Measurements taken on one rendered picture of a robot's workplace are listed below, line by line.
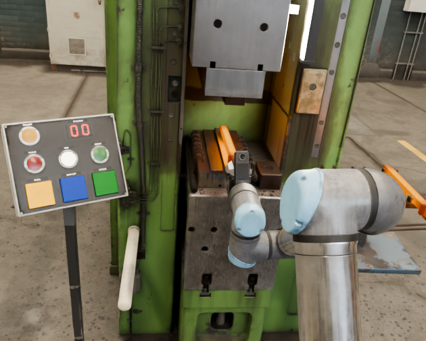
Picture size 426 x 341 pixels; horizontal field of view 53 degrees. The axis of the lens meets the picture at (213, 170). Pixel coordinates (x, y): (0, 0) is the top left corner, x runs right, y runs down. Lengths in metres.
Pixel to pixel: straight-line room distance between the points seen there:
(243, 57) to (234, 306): 1.03
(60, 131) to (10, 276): 1.45
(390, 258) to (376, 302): 1.05
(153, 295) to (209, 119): 0.86
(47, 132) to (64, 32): 5.54
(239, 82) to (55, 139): 0.62
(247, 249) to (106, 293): 1.35
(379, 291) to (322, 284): 2.06
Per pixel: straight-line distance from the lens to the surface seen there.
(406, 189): 1.61
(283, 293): 2.17
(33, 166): 1.39
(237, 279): 1.80
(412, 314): 2.76
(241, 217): 1.22
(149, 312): 2.17
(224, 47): 1.44
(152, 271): 2.00
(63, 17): 6.89
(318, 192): 0.75
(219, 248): 1.69
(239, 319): 2.03
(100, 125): 1.45
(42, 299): 2.53
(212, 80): 1.46
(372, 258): 1.68
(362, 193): 0.79
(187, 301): 1.86
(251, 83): 1.48
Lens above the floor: 1.68
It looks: 26 degrees down
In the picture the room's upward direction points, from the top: 5 degrees clockwise
